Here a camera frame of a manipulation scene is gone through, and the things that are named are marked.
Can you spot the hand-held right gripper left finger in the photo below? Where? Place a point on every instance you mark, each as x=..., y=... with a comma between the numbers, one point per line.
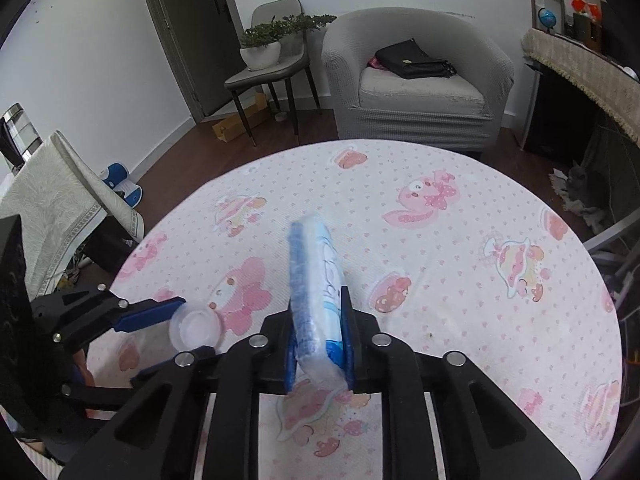
x=289, y=366

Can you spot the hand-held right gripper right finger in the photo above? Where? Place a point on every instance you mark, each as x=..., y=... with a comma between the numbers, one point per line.
x=348, y=355

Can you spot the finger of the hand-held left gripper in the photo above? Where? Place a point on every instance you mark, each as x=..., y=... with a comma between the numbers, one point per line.
x=147, y=313
x=125, y=391

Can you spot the small clear plastic cup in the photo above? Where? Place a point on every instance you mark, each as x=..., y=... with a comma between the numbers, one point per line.
x=196, y=327

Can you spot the blue white tissue packet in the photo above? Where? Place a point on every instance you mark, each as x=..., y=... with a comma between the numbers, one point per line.
x=315, y=280

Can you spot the blue white slipper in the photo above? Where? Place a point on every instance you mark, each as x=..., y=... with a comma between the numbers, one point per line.
x=115, y=173
x=131, y=196

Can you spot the round table with floral cloth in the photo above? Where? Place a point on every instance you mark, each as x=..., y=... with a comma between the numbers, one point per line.
x=450, y=270

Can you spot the beige patterned cloth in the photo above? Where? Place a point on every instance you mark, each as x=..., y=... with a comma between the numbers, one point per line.
x=47, y=205

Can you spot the flat brown cardboard box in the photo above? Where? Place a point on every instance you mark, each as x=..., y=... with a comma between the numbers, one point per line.
x=235, y=122

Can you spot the shiny metal cylinder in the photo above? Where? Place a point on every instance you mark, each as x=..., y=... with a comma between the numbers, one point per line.
x=17, y=132

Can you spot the grey armchair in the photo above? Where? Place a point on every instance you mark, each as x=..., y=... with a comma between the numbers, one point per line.
x=415, y=105

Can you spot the grey dining chair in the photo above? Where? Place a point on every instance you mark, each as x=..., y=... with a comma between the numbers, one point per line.
x=270, y=77

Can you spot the crumpled white paper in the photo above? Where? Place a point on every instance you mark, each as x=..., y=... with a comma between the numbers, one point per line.
x=570, y=205

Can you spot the grey door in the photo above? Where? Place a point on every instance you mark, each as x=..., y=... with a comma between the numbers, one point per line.
x=195, y=35

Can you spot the potted plant in white pot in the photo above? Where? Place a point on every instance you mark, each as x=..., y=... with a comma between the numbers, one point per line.
x=260, y=52

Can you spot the pink cloth item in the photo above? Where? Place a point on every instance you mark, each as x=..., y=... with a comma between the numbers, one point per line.
x=375, y=63

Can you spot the grey cat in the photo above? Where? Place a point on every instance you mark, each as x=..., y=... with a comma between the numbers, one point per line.
x=585, y=182

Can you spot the black bag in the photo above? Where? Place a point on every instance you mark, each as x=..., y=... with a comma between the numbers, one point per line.
x=412, y=62

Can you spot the beige fringed desk cloth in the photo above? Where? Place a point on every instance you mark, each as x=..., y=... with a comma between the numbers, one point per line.
x=575, y=70

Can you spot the small blue globe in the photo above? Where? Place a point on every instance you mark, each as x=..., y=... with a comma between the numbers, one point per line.
x=547, y=19

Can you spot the dark wooden box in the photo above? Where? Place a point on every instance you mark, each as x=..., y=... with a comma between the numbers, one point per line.
x=585, y=30

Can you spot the black monitor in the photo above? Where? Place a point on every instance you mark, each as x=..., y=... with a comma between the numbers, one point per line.
x=616, y=30

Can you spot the small red flags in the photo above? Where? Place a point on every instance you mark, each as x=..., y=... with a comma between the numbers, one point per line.
x=585, y=5

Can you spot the grey metal frame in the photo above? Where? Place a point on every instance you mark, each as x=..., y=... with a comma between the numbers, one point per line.
x=612, y=255

